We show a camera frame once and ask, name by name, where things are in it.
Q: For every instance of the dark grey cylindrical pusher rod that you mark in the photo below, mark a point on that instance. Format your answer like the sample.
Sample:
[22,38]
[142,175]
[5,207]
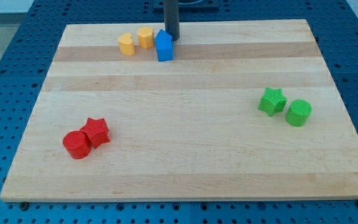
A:
[171,18]

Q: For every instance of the blue cube block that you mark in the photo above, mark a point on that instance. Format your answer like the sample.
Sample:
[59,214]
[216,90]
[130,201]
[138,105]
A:
[164,48]

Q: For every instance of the yellow hexagon block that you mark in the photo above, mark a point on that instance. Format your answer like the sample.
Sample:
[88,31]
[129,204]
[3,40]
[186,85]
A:
[146,37]

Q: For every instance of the yellow heart block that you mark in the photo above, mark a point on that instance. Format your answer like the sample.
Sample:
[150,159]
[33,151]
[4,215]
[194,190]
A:
[126,44]

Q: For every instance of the wooden board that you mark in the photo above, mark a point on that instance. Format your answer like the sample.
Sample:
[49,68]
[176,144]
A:
[188,129]

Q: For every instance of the green star block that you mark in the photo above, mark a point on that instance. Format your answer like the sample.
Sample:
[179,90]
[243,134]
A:
[272,101]

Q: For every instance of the red star block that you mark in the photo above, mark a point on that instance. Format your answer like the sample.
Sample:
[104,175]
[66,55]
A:
[97,131]

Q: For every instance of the red cylinder block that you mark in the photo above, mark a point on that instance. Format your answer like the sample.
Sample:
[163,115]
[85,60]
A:
[77,145]

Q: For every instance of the green cylinder block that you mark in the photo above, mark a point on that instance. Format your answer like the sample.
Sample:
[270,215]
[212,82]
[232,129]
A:
[298,113]

